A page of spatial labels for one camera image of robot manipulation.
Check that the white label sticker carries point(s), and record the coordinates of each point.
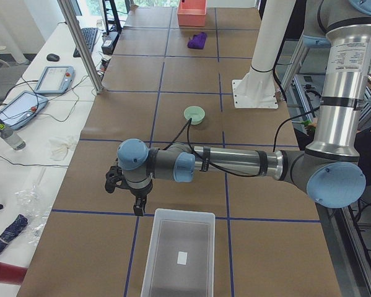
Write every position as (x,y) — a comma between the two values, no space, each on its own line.
(182,258)

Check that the black power box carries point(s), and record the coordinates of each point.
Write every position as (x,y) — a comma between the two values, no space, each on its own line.
(109,43)

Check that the clear plastic bin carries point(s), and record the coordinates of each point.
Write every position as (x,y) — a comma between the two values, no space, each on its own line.
(174,231)

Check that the teach pendant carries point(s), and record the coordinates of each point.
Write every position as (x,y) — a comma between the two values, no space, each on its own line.
(22,109)
(55,80)

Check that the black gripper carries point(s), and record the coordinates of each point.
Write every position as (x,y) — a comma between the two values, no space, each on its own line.
(139,195)

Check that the red cylinder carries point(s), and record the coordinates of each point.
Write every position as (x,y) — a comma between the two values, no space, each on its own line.
(12,274)

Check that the crumpled white tissue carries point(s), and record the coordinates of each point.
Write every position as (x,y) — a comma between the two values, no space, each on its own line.
(60,146)

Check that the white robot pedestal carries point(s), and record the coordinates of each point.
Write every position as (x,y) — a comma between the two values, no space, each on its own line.
(256,89)

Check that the black keyboard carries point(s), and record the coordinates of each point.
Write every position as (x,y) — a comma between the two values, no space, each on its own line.
(89,34)

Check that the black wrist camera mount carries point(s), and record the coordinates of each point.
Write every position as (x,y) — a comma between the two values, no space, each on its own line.
(115,179)

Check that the purple cloth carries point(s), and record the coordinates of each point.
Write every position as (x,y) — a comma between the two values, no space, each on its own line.
(198,41)

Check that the folded blue umbrella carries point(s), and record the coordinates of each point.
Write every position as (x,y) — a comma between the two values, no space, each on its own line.
(12,231)

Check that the far teach pendant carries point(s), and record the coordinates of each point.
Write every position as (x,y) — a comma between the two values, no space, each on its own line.
(55,80)

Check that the mint green bowl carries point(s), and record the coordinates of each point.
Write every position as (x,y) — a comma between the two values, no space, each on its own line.
(195,113)

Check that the black computer mouse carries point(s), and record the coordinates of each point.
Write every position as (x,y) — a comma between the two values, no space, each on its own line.
(52,57)

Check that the pink plastic bin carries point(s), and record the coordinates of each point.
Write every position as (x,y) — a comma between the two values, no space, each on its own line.
(192,13)

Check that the clear water bottle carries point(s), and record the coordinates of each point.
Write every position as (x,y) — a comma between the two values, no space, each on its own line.
(11,137)

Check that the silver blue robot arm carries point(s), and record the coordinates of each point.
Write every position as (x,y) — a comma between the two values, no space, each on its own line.
(326,170)

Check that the near teach pendant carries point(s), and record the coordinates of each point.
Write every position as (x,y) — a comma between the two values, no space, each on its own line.
(22,109)

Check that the aluminium frame post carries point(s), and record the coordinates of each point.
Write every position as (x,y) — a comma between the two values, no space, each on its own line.
(75,30)

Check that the crumpled clear plastic wrap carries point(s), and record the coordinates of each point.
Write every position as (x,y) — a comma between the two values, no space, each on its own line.
(35,209)

